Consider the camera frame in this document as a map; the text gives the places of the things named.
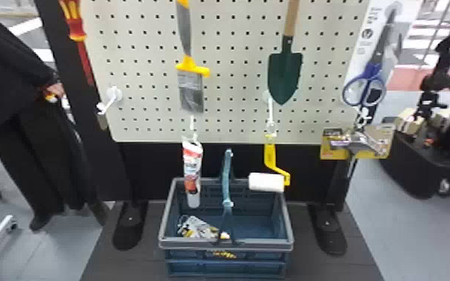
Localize white red sealant tube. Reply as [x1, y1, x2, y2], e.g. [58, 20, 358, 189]
[180, 135, 205, 209]

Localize white pegboard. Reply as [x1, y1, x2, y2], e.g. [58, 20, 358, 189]
[32, 0, 372, 257]

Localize yellow paint roller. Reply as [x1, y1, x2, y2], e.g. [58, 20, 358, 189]
[247, 133, 292, 194]

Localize green garden trowel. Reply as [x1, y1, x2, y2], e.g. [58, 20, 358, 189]
[266, 0, 304, 106]

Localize blue basket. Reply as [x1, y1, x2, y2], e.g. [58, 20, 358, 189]
[158, 147, 295, 280]

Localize white yellow tool packet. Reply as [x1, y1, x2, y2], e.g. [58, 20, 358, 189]
[175, 214, 232, 241]

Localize metal tool on yellow card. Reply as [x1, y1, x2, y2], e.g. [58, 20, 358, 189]
[319, 124, 396, 161]

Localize blue scissors on card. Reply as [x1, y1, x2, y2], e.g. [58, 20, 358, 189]
[341, 0, 425, 132]

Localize red yellow screwdriver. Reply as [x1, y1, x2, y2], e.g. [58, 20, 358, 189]
[58, 0, 96, 88]

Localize person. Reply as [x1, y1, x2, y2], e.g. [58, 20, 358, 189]
[0, 4, 111, 232]

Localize yellow handled paint brush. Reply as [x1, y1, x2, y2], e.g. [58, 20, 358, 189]
[174, 0, 212, 115]

